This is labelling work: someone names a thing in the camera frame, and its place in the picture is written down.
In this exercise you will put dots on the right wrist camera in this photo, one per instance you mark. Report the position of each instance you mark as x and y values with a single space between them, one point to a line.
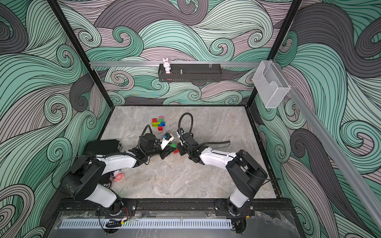
180 133

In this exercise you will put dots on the white slotted cable duct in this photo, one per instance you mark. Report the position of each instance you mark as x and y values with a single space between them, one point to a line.
147 224

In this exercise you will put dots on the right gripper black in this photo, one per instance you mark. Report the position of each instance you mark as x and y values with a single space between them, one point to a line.
180 148

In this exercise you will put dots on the clear plastic wall box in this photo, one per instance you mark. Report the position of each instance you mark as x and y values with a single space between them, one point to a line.
271 84

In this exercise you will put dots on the black wall shelf tray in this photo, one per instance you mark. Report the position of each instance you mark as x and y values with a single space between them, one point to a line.
190 72

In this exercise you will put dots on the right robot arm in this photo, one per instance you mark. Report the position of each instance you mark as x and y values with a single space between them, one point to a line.
247 174

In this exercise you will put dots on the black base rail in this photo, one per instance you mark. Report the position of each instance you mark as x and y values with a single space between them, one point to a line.
217 206

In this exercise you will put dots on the white rabbit figurine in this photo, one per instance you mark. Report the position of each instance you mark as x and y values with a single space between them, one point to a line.
167 66

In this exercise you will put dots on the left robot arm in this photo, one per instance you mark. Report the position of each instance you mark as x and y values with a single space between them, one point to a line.
85 179

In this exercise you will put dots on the black flat pad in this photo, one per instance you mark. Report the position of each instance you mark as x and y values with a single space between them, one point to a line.
102 147

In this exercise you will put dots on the lime green long lego brick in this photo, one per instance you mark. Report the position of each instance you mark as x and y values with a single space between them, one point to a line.
155 125

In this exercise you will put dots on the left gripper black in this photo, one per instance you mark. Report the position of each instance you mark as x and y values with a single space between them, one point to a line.
166 151

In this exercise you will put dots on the pink white small toy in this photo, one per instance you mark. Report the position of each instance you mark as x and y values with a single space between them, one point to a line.
118 176

